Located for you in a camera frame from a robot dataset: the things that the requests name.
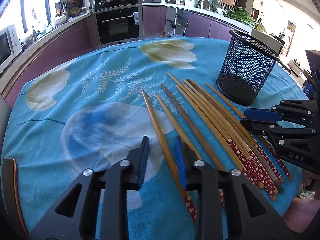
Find dark brown chopstick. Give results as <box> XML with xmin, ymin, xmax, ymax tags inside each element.
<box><xmin>161</xmin><ymin>84</ymin><xmax>227</xmax><ymax>171</ymax></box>

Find blue floral tablecloth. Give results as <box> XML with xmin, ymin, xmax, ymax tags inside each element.
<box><xmin>1</xmin><ymin>36</ymin><xmax>309</xmax><ymax>240</ymax></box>

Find wooden chopstick middle bundle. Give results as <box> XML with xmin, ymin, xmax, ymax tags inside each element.
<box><xmin>183</xmin><ymin>78</ymin><xmax>279</xmax><ymax>196</ymax></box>

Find black mesh utensil cup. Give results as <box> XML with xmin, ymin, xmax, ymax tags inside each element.
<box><xmin>216</xmin><ymin>30</ymin><xmax>279</xmax><ymax>106</ymax></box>

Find smartphone with orange edge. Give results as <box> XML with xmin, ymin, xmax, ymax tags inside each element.
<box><xmin>2</xmin><ymin>159</ymin><xmax>29</xmax><ymax>239</ymax></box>

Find green leafy vegetables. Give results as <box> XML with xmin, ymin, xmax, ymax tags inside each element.
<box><xmin>223</xmin><ymin>7</ymin><xmax>266</xmax><ymax>32</ymax></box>

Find dark tipped wooden chopstick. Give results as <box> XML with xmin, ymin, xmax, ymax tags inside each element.
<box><xmin>184</xmin><ymin>79</ymin><xmax>284</xmax><ymax>193</ymax></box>

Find wooden chopstick red floral end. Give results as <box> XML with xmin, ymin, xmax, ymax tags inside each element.
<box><xmin>177</xmin><ymin>83</ymin><xmax>278</xmax><ymax>201</ymax></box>

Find black built-in oven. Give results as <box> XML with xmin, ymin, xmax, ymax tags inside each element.
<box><xmin>94</xmin><ymin>0</ymin><xmax>140</xmax><ymax>46</ymax></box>

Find long wooden chopstick red end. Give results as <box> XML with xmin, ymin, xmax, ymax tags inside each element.
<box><xmin>168</xmin><ymin>74</ymin><xmax>265</xmax><ymax>189</ymax></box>

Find white microwave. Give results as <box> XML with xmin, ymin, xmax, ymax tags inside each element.
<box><xmin>0</xmin><ymin>25</ymin><xmax>22</xmax><ymax>73</ymax></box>

